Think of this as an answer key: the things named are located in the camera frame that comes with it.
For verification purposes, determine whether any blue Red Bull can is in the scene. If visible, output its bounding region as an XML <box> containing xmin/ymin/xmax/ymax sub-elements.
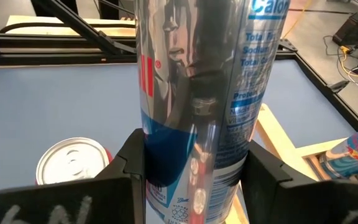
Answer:
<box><xmin>318</xmin><ymin>120</ymin><xmax>358</xmax><ymax>184</ymax></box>

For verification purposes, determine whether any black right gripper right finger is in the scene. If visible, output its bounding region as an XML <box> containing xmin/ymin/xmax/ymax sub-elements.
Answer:
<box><xmin>241</xmin><ymin>141</ymin><xmax>358</xmax><ymax>224</ymax></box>

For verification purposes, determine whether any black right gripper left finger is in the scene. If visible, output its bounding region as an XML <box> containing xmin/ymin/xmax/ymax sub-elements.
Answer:
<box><xmin>0</xmin><ymin>129</ymin><xmax>145</xmax><ymax>224</ymax></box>

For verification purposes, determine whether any red soda can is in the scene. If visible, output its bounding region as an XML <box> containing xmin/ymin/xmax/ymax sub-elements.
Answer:
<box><xmin>35</xmin><ymin>136</ymin><xmax>114</xmax><ymax>187</ymax></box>

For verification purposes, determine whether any yellow floor cable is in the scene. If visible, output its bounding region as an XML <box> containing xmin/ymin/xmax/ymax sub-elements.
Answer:
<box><xmin>283</xmin><ymin>0</ymin><xmax>358</xmax><ymax>78</ymax></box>

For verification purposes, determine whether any silver light-blue Red Bull can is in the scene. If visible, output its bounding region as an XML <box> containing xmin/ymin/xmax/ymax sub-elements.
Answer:
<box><xmin>134</xmin><ymin>0</ymin><xmax>291</xmax><ymax>224</ymax></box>

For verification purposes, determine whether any black table frame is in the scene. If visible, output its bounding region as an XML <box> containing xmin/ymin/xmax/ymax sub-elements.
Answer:
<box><xmin>0</xmin><ymin>0</ymin><xmax>358</xmax><ymax>131</ymax></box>

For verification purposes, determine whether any wooden slatted shelf rack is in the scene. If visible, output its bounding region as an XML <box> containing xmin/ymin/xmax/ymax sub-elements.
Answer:
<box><xmin>224</xmin><ymin>103</ymin><xmax>358</xmax><ymax>224</ymax></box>

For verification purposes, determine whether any black power strip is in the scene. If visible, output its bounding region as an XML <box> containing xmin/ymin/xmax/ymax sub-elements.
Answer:
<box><xmin>333</xmin><ymin>8</ymin><xmax>358</xmax><ymax>47</ymax></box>

